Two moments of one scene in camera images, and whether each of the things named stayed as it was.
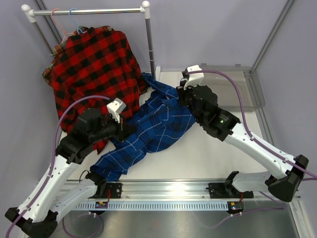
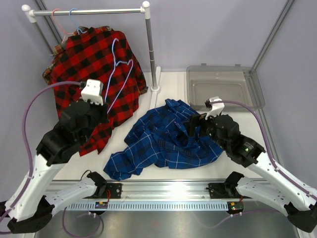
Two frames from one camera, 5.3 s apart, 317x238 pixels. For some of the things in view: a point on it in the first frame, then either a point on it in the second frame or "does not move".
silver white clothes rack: x=31 y=14 does not move
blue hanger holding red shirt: x=78 y=29 does not move
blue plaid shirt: x=164 y=118 -> x=164 y=141
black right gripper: x=183 y=92 -> x=194 y=120
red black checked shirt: x=95 y=66 does not move
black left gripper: x=124 y=130 -> x=104 y=109
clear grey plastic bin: x=227 y=91 does not move
